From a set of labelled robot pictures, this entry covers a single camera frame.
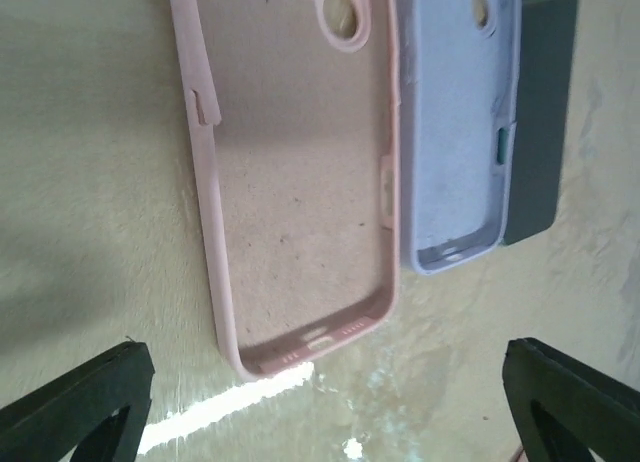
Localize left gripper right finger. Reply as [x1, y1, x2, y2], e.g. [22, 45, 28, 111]
[503, 338, 639, 461]

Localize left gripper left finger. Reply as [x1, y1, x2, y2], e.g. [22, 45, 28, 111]
[1, 341, 154, 461]

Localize lavender phone case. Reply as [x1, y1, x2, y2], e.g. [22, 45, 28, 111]
[396, 0, 522, 275]

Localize teal phone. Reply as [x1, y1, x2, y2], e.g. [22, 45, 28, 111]
[503, 0, 578, 246]

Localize pink phone case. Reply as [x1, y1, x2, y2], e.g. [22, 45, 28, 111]
[170, 0, 399, 380]

